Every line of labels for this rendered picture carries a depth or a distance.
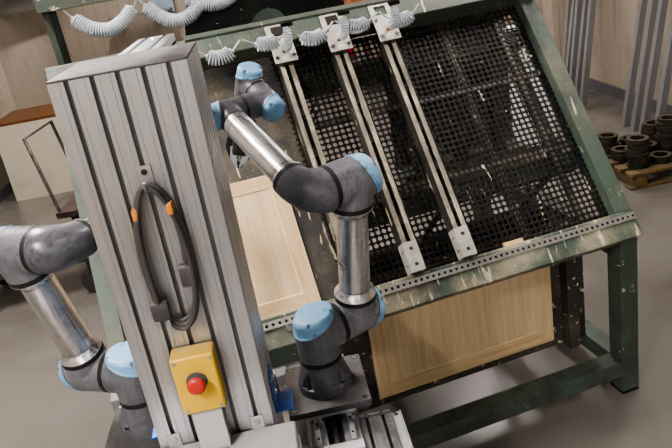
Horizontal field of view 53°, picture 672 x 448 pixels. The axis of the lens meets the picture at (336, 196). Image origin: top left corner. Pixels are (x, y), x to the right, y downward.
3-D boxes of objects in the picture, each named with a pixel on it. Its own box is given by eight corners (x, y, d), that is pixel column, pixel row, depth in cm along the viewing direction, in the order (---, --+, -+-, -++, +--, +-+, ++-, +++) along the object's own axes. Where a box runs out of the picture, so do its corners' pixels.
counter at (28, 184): (36, 179, 869) (13, 110, 837) (241, 140, 886) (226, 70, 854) (15, 201, 789) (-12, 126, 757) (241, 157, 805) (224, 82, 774)
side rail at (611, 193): (602, 220, 299) (615, 213, 289) (509, 12, 329) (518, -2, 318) (617, 216, 301) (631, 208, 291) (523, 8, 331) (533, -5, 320)
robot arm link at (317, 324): (290, 354, 187) (280, 312, 183) (329, 333, 194) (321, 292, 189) (313, 371, 178) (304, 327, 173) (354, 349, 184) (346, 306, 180)
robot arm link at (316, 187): (299, 236, 161) (202, 128, 188) (336, 220, 166) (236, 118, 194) (302, 200, 153) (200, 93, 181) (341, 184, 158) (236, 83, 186)
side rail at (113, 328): (117, 367, 251) (112, 365, 241) (59, 107, 281) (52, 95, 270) (133, 362, 253) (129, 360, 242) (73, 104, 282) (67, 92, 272)
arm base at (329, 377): (356, 393, 182) (350, 362, 179) (301, 405, 181) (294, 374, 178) (348, 362, 197) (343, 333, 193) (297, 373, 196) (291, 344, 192)
